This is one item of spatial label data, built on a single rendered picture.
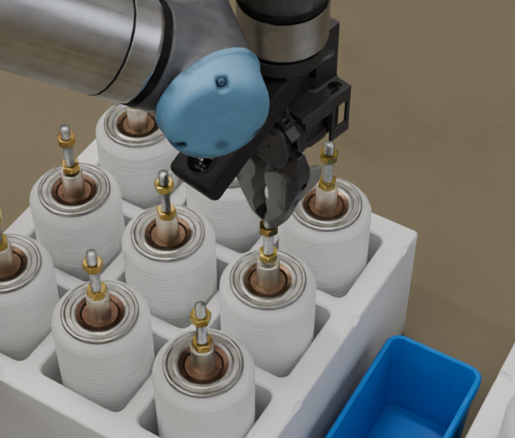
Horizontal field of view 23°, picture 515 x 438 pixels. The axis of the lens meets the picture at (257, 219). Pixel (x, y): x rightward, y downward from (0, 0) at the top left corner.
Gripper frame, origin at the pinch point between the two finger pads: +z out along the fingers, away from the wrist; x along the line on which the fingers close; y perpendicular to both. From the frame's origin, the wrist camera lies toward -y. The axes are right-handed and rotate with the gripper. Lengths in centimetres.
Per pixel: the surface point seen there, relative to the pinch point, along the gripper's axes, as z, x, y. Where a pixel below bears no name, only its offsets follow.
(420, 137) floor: 35, 17, 48
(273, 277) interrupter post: 8.3, -1.0, 0.3
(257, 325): 11.2, -2.4, -3.3
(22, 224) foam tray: 16.9, 28.8, -8.4
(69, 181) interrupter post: 7.3, 22.3, -5.7
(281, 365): 17.8, -4.2, -1.6
